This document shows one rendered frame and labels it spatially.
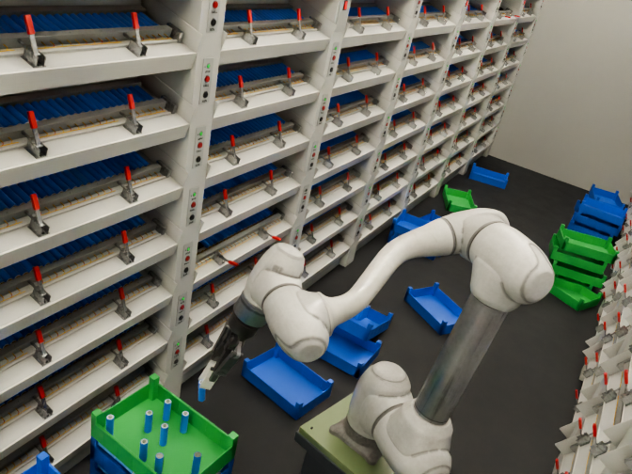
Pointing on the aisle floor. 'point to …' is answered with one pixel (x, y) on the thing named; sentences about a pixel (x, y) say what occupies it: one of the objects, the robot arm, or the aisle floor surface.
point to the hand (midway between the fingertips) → (210, 374)
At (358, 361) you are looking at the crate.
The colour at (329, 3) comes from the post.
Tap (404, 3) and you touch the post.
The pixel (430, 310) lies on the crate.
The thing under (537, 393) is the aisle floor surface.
